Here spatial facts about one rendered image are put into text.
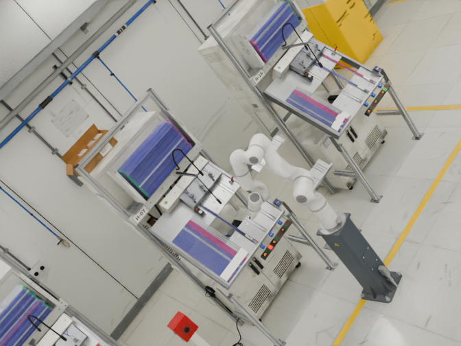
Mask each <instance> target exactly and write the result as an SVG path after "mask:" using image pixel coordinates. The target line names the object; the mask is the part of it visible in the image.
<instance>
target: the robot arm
mask: <svg viewBox="0 0 461 346"><path fill-rule="evenodd" d="M263 158H264V160H265V163H266V165H267V166H268V167H269V169H270V170H272V171H273V172H274V173H275V174H277V175H278V176H280V177H281V178H291V179H292V180H293V181H294V187H293V197H294V200H295V201H296V202H297V203H298V204H300V205H306V206H308V208H309V209H310V210H311V212H312V213H313V215H314V216H315V217H316V218H317V219H318V221H319V222H320V225H319V230H320V232H321V233H322V234H324V235H331V234H334V233H336V232H338V231H339V230H340V229H341V228H342V227H343V226H344V224H345V222H346V216H345V215H344V214H343V213H342V212H341V211H335V210H334V209H333V208H332V206H330V204H329V203H328V201H327V200H326V198H325V197H324V196H323V195H322V194H321V193H318V192H313V188H314V176H313V174H312V173H311V172H310V171H309V170H306V169H303V168H298V167H296V166H293V165H291V164H289V163H288V162H287V161H286V160H285V159H283V158H282V157H281V156H280V155H279V154H278V153H277V151H276V150H275V148H274V146H273V145H272V142H271V141H270V140H269V139H268V138H267V137H266V136H265V135H263V134H260V133H259V134H255V135H254V136H253V137H252V139H251V140H250V144H249V146H248V150H247V151H246V152H245V151H244V150H242V149H238V150H235V151H234V152H233V153H232V154H231V155H230V164H231V165H232V168H233V170H234V173H235V175H236V177H237V180H238V181H239V184H240V186H241V188H242V189H243V190H244V191H249V190H252V189H255V188H259V189H260V191H259V192H258V193H257V192H252V193H250V194H249V196H248V216H249V219H253V220H254V219H255V218H256V217H257V214H258V213H259V212H260V211H261V205H262V204H263V203H264V202H265V201H267V200H268V199H269V198H270V193H269V191H268V188H267V186H266V185H265V184H264V183H262V182H261V181H257V180H253V179H252V176H251V174H250V171H249V169H248V166H247V164H249V165H256V164H258V163H260V162H261V160H262V159H263Z"/></svg>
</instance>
